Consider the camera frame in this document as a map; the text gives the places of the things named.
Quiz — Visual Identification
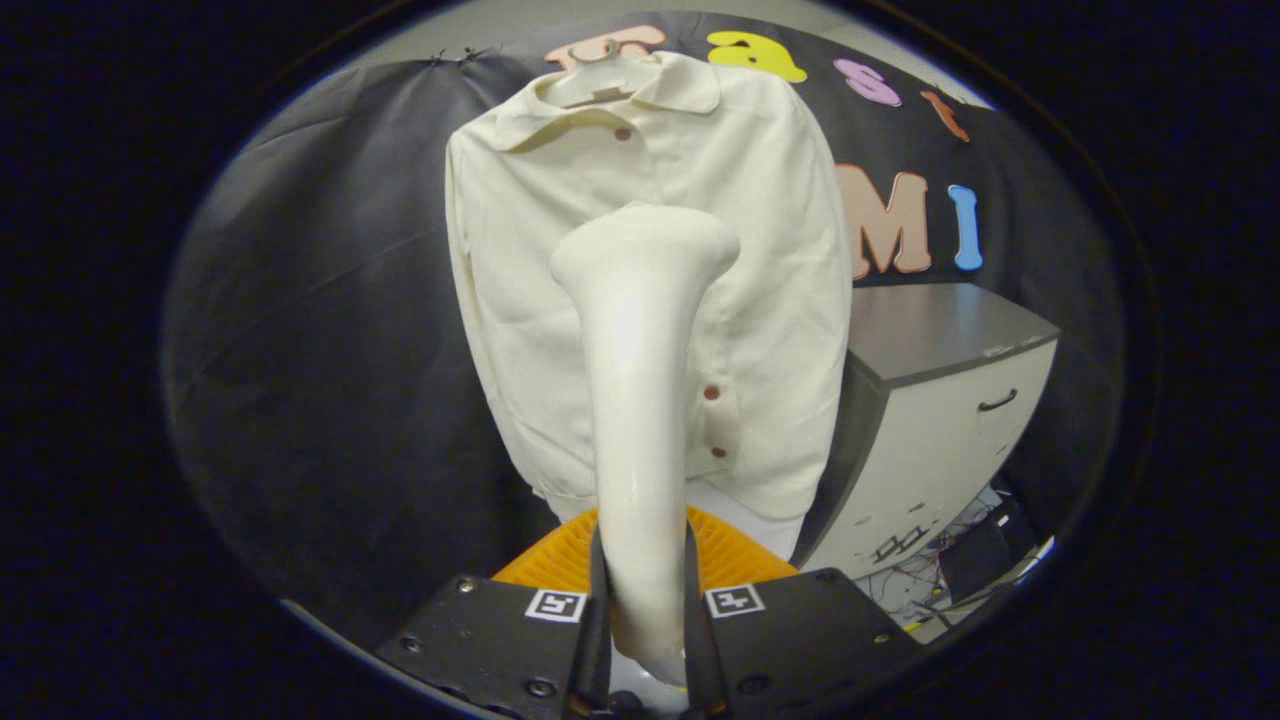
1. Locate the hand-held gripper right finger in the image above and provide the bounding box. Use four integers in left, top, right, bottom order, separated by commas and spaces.
683, 505, 921, 716

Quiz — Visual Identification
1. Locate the tangle of floor cables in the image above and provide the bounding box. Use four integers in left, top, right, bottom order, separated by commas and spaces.
855, 480, 1011, 633

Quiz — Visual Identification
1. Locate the white clothes hanger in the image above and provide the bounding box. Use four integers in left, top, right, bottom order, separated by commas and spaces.
545, 40, 651, 109

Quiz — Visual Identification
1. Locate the white garment steamer head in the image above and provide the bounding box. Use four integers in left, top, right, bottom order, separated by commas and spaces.
548, 202, 743, 686

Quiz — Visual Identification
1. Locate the black backdrop cloth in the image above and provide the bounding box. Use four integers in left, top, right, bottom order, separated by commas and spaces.
160, 10, 1126, 641

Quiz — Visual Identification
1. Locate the black box on floor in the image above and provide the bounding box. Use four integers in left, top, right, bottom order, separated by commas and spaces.
938, 500, 1041, 601

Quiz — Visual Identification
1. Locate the cream button-up shirt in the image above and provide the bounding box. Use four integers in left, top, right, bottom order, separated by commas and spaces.
445, 50, 854, 521

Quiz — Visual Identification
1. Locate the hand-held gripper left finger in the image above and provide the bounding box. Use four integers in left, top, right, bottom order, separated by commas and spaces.
375, 508, 613, 719

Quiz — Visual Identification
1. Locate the white cabinet with grey top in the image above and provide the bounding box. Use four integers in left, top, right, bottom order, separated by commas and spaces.
795, 283, 1061, 581

